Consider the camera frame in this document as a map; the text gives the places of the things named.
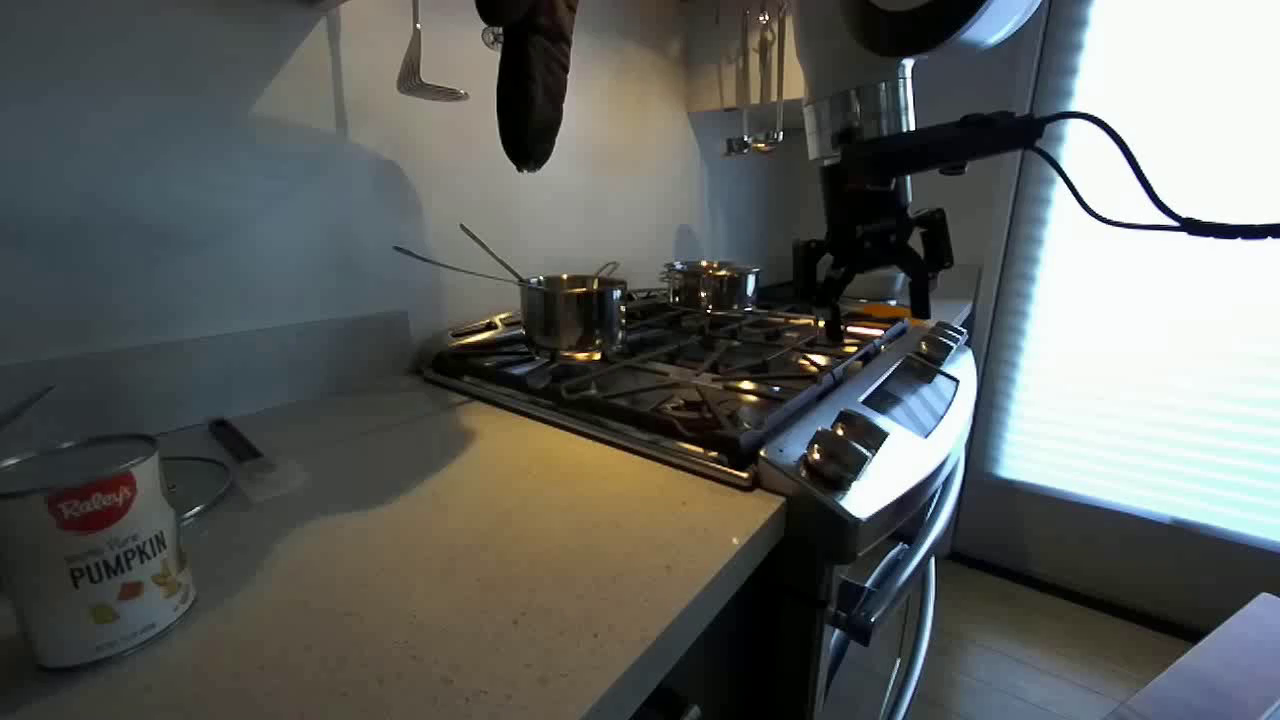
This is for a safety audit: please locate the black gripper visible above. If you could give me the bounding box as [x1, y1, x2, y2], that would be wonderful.
[787, 155, 962, 336]

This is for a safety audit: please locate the large steel saucepan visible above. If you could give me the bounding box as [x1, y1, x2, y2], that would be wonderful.
[390, 240, 631, 369]

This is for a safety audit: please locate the small steel pot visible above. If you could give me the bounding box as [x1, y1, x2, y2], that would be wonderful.
[661, 252, 767, 321]

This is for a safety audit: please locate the black oven control panel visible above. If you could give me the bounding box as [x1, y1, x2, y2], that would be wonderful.
[862, 355, 963, 441]

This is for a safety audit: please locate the black cast iron grate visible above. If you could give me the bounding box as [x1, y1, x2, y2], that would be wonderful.
[446, 292, 914, 466]

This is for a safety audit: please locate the stainless steel gas range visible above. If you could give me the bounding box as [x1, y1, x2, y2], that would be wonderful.
[418, 279, 984, 720]

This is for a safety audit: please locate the white window blind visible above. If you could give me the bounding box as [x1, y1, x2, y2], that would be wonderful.
[994, 0, 1280, 551]

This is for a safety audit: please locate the dark lower cabinet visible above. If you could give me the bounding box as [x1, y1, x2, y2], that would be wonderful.
[626, 525, 833, 720]

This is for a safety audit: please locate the hanging metal spatula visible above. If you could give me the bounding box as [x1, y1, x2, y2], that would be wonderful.
[394, 0, 473, 109]

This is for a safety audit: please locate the wooden table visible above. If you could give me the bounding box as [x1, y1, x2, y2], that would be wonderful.
[1099, 588, 1280, 720]

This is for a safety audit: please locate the round glass lid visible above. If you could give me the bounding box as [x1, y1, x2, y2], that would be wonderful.
[157, 450, 244, 530]

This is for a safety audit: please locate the white pumpkin can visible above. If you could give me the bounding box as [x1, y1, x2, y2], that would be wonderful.
[0, 430, 200, 678]

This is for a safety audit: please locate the silver oven door handle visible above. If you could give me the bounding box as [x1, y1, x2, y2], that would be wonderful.
[824, 457, 967, 649]

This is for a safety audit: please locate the black handled utensil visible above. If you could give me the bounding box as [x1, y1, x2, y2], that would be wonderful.
[204, 411, 312, 507]

